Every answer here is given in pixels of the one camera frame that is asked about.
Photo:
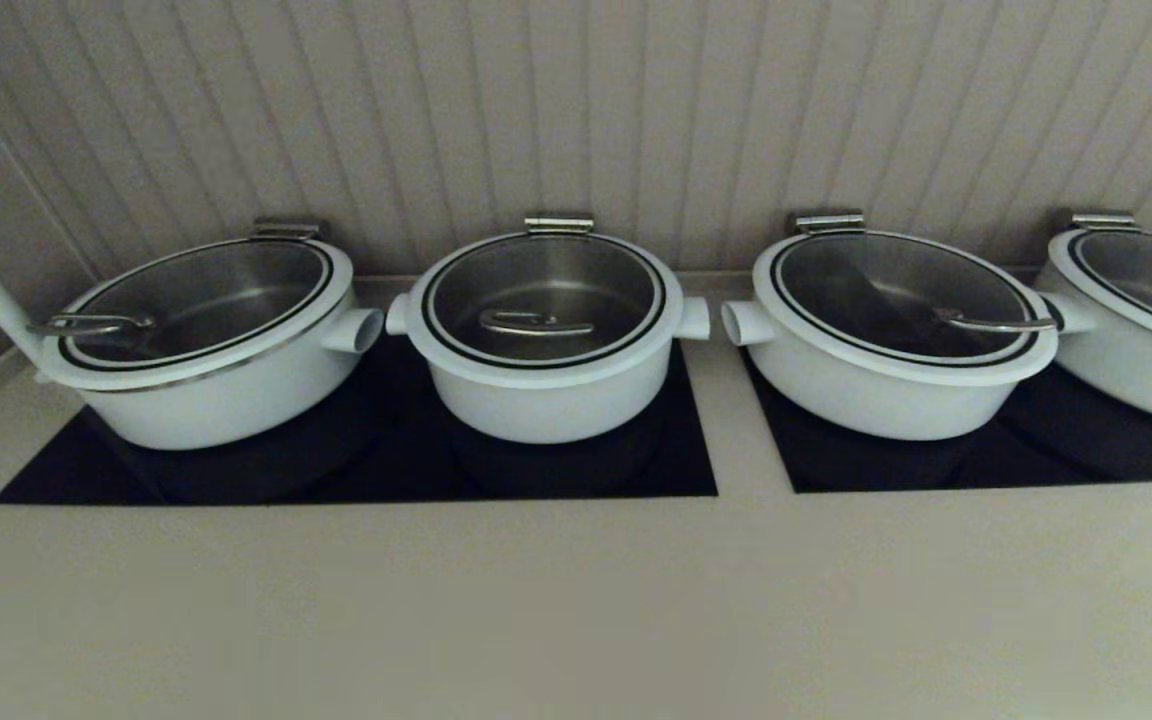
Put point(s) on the black glass cooktop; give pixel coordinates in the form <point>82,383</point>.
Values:
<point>406,470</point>
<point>1036,460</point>

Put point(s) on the white round pot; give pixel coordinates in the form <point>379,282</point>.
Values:
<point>546,410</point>

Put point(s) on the round glass lid white rim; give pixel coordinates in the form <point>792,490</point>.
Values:
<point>546,280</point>

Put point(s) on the white oval pot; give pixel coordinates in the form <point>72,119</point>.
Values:
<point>866,410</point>
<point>236,410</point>
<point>1136,385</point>

